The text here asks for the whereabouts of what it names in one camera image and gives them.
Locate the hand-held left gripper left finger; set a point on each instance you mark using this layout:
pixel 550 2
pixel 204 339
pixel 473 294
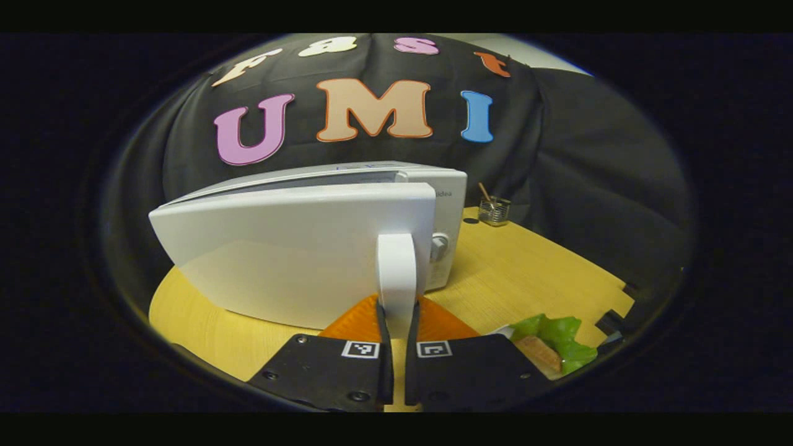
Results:
pixel 385 359

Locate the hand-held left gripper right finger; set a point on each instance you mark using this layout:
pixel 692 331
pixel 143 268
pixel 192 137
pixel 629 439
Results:
pixel 412 359

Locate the toast bread sandwich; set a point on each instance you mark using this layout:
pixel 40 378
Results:
pixel 539 352

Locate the white microwave oven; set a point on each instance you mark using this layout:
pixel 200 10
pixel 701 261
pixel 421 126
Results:
pixel 297 248

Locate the green lettuce leaf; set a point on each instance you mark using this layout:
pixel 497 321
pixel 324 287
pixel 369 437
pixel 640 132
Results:
pixel 564 331

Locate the small glass cup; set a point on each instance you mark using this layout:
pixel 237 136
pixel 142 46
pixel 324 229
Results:
pixel 495 214

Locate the thin wooden stick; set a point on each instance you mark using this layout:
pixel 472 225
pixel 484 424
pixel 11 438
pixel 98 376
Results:
pixel 484 191

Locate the black table clamp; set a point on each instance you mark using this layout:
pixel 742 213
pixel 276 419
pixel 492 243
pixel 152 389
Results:
pixel 612 323

